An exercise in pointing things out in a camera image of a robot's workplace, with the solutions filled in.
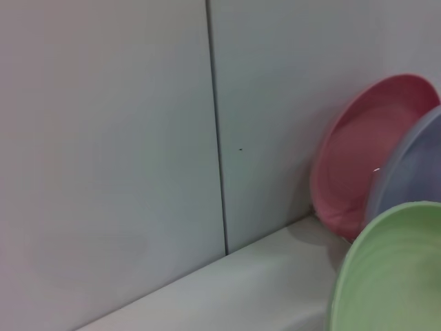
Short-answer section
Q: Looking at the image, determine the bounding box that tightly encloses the green plastic plate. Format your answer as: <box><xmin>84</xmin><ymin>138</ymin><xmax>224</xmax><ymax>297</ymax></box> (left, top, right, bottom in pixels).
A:
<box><xmin>329</xmin><ymin>201</ymin><xmax>441</xmax><ymax>331</ymax></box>

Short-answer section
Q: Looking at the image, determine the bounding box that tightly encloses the red plastic plate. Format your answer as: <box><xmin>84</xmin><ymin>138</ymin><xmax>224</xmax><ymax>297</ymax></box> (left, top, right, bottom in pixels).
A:
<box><xmin>309</xmin><ymin>73</ymin><xmax>441</xmax><ymax>242</ymax></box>

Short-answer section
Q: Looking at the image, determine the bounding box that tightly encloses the purple plastic plate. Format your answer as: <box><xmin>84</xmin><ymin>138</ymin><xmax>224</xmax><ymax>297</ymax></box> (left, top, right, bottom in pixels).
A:
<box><xmin>365</xmin><ymin>105</ymin><xmax>441</xmax><ymax>228</ymax></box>

